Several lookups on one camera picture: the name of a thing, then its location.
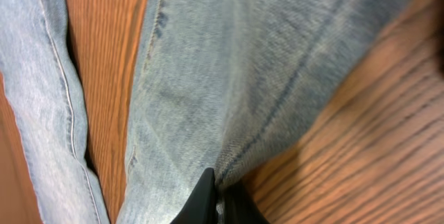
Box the blue denim jeans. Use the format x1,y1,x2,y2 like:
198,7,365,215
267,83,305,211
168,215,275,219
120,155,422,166
1,0,408,223

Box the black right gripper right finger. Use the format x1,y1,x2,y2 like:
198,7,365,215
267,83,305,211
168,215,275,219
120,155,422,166
223,181,269,224

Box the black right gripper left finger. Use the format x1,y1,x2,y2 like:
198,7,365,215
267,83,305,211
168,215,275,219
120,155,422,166
171,168,218,224

